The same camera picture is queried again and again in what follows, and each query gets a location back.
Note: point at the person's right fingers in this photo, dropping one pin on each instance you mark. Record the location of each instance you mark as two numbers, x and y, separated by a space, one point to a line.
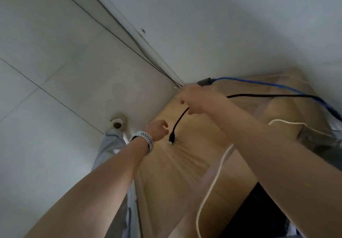
188 98

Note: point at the person's right forearm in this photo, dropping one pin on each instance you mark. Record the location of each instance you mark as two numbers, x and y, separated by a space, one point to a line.
283 165

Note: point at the white skirting board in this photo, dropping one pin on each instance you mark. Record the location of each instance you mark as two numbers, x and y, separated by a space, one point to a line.
139 36

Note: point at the white floor drain pipe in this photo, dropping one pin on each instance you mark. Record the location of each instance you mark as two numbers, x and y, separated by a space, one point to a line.
117 124

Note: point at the black cloth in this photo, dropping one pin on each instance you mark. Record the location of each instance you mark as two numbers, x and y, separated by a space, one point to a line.
253 213

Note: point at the clear plastic bag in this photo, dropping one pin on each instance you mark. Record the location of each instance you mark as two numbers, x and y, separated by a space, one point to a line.
320 141

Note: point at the person's right hand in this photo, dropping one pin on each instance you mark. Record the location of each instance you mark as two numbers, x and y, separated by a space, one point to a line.
203 99

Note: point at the person's grey trouser leg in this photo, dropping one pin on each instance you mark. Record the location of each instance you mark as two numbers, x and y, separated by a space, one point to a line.
109 149

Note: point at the person's left hand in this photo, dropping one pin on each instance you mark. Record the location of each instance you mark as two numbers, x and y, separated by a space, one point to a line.
155 131

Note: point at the person's left forearm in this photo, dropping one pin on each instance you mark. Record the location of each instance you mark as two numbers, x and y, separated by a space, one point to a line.
96 192

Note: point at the person's left fingers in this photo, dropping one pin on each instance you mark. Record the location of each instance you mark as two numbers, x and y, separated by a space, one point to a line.
163 129

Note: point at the white perforated wrist watch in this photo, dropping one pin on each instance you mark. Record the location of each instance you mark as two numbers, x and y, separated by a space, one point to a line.
145 139

